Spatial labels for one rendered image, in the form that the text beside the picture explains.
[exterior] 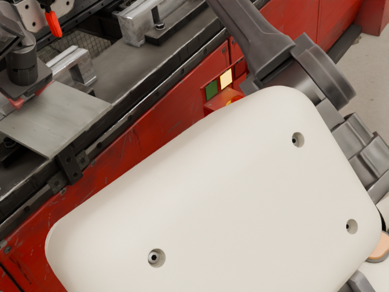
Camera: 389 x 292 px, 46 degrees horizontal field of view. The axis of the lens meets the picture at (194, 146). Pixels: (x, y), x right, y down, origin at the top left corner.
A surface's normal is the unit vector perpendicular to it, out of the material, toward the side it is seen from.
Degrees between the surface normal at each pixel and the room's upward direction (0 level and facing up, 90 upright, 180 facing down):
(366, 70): 0
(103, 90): 0
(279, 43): 33
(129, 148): 90
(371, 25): 90
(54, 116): 0
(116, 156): 90
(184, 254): 48
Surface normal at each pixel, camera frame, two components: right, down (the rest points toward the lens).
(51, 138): -0.12, -0.71
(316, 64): -0.50, -0.30
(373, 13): -0.58, 0.62
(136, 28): 0.80, 0.34
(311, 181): 0.41, -0.14
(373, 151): 0.23, -0.24
